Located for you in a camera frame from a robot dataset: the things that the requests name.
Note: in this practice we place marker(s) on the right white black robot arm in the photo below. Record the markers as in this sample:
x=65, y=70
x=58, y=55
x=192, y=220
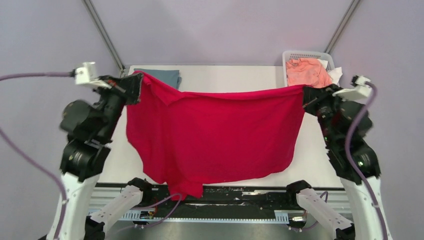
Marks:
x=344, y=124

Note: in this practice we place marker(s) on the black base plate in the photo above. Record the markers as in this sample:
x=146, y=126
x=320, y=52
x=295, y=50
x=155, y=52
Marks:
x=235, y=202

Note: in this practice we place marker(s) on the peach pink t shirt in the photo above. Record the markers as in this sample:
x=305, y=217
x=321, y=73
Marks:
x=307, y=71

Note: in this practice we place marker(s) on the white plastic laundry basket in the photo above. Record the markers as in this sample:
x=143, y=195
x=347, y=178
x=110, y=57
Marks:
x=295, y=54

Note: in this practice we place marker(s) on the folded blue grey t shirt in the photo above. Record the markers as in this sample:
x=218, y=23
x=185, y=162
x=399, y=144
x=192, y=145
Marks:
x=169, y=77

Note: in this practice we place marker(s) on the white slotted cable duct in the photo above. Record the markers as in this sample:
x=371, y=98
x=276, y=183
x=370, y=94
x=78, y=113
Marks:
x=136, y=216

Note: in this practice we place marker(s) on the red t shirt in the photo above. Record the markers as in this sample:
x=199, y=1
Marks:
x=189, y=139

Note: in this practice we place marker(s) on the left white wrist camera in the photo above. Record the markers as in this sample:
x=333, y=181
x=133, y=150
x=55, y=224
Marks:
x=86, y=75

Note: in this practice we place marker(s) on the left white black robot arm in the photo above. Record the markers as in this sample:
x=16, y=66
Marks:
x=89, y=129

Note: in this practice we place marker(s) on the white t shirt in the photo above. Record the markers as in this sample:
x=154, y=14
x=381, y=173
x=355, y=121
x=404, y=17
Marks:
x=334, y=73

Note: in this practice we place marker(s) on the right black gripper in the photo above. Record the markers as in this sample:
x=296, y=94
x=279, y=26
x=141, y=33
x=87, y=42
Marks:
x=311, y=95

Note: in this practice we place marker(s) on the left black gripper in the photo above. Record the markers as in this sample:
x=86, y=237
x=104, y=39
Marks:
x=133, y=86

